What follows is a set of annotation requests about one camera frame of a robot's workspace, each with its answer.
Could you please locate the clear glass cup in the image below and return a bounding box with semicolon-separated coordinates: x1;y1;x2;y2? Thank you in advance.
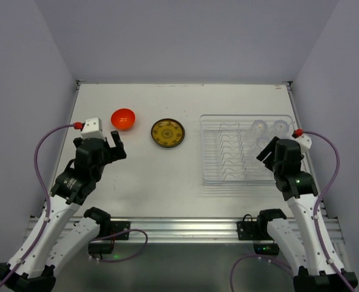
271;120;290;139
248;119;268;140
253;136;271;156

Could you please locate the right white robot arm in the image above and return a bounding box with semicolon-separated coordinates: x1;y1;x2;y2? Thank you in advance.
257;134;358;291

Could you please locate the purple cable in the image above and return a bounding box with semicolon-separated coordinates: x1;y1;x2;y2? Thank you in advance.
230;129;355;292
0;122;148;292

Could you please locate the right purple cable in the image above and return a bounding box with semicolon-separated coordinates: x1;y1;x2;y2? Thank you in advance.
230;129;355;292

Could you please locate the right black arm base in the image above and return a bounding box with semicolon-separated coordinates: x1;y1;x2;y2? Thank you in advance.
236;209;287;256

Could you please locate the aluminium front rail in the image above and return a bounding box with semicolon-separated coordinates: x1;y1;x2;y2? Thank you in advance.
23;216;346;244

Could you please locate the yellow patterned plate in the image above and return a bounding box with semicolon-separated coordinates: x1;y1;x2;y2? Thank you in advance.
150;118;186;148

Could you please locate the clear plastic dish rack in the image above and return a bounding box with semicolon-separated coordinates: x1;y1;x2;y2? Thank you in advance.
200;114;298;186

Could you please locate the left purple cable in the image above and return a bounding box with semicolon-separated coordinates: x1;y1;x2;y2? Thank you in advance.
0;122;148;292

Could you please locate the orange plastic bowl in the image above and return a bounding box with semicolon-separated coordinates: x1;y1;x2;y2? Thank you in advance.
110;108;136;131

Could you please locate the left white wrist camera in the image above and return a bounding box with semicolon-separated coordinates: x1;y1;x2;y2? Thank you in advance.
81;117;105;140

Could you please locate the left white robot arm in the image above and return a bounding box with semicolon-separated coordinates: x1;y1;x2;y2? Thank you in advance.
0;130;127;291

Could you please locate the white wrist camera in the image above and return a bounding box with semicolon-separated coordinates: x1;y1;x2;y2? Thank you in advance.
292;129;312;154
81;117;105;140

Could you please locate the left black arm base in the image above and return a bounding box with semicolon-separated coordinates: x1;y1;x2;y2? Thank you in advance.
88;221;131;259

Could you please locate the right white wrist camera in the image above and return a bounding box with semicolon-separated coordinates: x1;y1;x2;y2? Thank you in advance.
292;129;312;154

